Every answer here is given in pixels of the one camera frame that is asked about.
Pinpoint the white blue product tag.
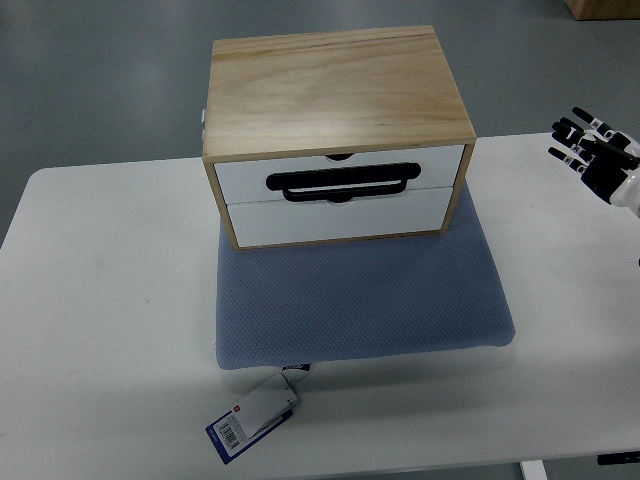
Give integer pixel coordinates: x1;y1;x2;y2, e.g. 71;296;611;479
206;373;299;465

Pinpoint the black drawer handle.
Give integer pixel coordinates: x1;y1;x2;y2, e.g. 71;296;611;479
266;162;422;203

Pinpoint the white drawer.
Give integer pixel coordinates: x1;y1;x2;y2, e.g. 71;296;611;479
215;145;464;204

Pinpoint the wooden box in corner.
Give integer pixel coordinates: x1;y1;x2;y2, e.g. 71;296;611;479
565;0;639;21

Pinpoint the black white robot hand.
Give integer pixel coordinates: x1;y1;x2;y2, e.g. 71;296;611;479
548;107;639;215

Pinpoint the blue grey cushion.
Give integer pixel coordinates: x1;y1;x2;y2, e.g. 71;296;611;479
216;191;515;370

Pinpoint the wooden drawer cabinet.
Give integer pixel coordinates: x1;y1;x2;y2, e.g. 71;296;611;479
202;26;476;249

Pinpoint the white table leg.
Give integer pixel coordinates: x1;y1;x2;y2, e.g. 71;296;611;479
519;460;548;480

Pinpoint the black object under table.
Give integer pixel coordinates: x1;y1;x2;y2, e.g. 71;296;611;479
597;451;640;466

